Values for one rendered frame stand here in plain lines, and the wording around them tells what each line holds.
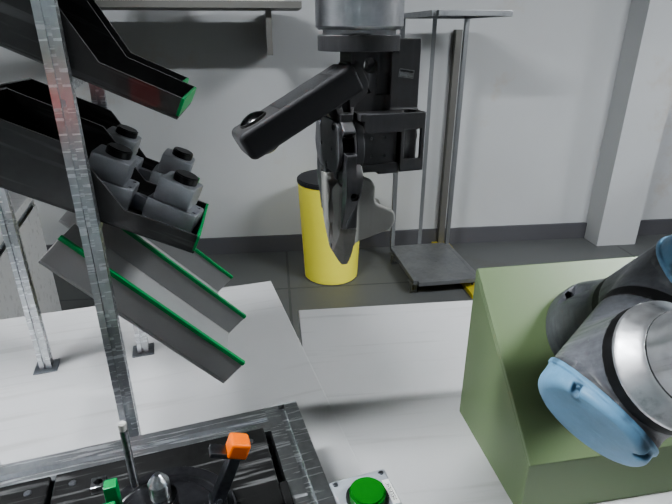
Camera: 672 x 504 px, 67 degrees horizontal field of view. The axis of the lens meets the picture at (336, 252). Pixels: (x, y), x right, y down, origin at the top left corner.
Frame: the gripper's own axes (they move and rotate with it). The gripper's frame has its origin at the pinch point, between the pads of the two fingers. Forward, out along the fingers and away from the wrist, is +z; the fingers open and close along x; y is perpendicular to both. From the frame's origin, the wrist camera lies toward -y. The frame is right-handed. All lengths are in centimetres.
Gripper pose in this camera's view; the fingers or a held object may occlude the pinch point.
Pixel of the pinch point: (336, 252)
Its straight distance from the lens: 51.1
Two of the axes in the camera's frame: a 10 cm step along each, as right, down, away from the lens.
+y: 9.5, -1.3, 2.9
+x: -3.2, -3.8, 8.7
